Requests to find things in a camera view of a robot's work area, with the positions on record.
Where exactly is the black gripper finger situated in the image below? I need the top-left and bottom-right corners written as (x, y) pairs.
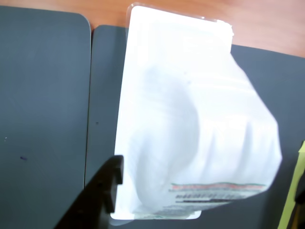
top-left (54, 155), bottom-right (124, 229)
top-left (289, 186), bottom-right (305, 229)

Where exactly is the white packaged sandwich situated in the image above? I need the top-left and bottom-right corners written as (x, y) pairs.
top-left (111, 2), bottom-right (284, 226)

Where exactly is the yellow tape marker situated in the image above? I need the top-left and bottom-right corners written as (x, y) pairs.
top-left (278, 140), bottom-right (305, 229)

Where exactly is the dark gray table mat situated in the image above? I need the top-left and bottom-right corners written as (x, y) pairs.
top-left (0, 6), bottom-right (92, 229)
top-left (84, 25), bottom-right (305, 229)

